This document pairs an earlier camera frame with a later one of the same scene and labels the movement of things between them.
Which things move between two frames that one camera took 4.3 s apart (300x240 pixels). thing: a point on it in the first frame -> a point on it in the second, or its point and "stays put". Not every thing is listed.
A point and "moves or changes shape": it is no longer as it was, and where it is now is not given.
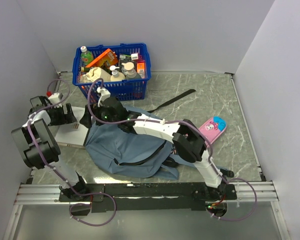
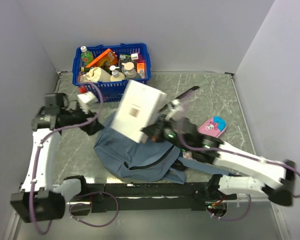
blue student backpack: x=122 y=151 moves or changes shape
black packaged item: x=123 y=59 stays put
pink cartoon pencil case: x=213 y=128 stays put
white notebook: x=74 y=134 -> x=139 y=109
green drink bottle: x=86 y=56 stays put
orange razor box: x=141 y=67 stays put
